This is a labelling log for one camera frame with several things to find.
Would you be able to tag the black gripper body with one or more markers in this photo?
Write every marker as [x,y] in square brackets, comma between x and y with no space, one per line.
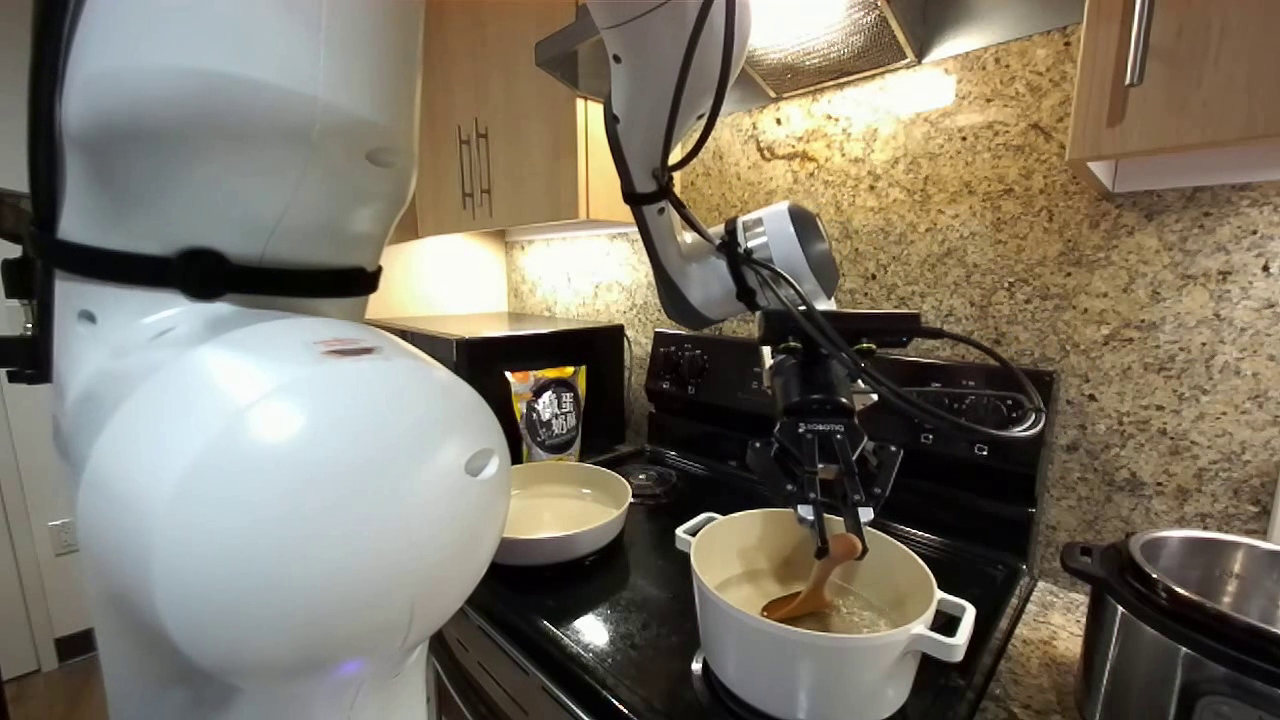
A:
[818,390]

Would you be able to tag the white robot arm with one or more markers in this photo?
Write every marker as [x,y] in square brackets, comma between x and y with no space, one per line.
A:
[266,535]

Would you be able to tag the yellow black snack bag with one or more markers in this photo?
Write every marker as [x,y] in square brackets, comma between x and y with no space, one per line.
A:
[551,417]

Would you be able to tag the black steel pressure cooker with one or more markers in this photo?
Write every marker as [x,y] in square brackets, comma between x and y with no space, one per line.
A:
[1174,626]

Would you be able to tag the cream shallow bowl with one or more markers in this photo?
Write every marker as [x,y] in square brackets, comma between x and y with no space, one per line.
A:
[567,514]

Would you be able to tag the white enamel pot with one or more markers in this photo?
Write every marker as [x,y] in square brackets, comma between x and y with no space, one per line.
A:
[813,681]

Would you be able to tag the wooden wall cabinet beside hood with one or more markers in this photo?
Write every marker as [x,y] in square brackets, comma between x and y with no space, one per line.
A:
[1201,83]

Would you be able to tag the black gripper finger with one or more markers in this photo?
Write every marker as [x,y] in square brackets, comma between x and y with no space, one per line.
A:
[813,474]
[873,484]

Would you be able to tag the black microwave oven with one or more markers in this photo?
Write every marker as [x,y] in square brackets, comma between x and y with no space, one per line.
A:
[482,344]

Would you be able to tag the wooden spoon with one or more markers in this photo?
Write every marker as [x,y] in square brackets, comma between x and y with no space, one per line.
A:
[805,602]

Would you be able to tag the black electric stove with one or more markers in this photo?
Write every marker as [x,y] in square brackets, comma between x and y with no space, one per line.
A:
[987,466]

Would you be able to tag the steel range hood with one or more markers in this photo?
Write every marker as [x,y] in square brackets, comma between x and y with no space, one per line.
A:
[852,32]

